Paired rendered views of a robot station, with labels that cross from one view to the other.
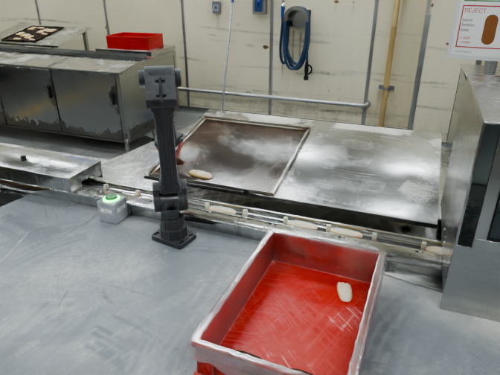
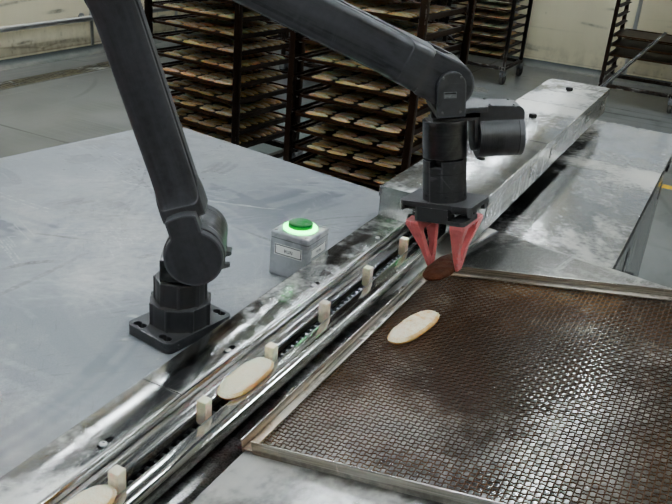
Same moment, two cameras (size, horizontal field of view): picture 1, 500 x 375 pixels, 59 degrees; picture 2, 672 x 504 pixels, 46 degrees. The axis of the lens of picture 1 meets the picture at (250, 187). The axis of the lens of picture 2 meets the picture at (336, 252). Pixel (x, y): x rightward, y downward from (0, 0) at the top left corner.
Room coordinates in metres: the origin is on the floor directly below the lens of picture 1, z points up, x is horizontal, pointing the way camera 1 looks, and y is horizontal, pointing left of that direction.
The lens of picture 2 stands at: (1.47, -0.70, 1.39)
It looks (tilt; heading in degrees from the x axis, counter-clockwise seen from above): 24 degrees down; 95
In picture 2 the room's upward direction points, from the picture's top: 5 degrees clockwise
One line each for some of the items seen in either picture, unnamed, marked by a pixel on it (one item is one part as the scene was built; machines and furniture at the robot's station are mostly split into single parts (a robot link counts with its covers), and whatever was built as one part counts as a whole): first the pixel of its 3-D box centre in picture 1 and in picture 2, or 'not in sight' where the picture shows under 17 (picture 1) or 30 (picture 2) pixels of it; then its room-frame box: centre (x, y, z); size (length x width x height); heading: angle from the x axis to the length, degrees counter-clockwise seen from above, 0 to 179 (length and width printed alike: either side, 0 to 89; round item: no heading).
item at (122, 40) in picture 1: (135, 40); not in sight; (5.02, 1.25, 0.93); 0.51 x 0.36 x 0.13; 73
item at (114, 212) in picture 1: (114, 212); (299, 259); (1.32, 0.47, 0.84); 0.08 x 0.08 x 0.11; 69
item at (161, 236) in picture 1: (172, 227); (180, 302); (1.19, 0.24, 0.86); 0.12 x 0.09 x 0.08; 59
